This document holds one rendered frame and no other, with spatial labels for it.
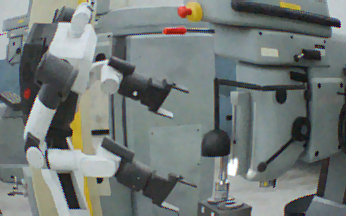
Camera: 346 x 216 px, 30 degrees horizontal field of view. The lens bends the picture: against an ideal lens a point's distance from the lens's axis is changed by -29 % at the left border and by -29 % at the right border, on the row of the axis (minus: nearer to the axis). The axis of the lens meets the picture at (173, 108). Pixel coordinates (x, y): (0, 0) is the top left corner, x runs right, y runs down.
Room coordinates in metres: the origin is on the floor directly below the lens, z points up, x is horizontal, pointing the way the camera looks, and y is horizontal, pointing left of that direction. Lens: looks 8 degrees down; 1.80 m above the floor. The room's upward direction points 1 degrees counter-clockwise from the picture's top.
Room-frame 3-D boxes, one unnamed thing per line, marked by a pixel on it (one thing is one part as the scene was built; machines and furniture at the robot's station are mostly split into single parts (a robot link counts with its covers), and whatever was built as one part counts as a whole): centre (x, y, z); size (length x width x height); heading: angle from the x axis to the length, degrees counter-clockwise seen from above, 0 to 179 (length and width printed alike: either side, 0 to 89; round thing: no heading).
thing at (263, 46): (2.10, -0.30, 1.68); 0.34 x 0.24 x 0.10; 115
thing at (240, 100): (2.04, -0.16, 1.45); 0.04 x 0.04 x 0.21; 25
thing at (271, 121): (2.09, -0.27, 1.47); 0.21 x 0.19 x 0.32; 25
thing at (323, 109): (2.17, -0.44, 1.47); 0.24 x 0.19 x 0.26; 25
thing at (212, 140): (2.00, -0.10, 1.44); 0.07 x 0.07 x 0.06
